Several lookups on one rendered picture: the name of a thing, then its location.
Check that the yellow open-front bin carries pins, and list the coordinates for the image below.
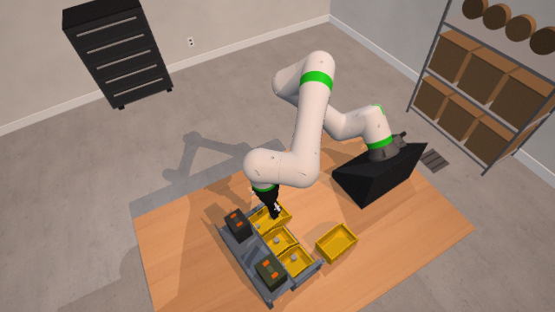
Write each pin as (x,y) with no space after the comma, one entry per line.
(338,240)
(286,240)
(303,261)
(262,218)

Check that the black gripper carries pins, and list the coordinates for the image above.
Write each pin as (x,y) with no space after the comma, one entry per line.
(272,206)

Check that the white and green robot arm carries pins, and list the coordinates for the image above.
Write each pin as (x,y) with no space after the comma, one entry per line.
(307,85)

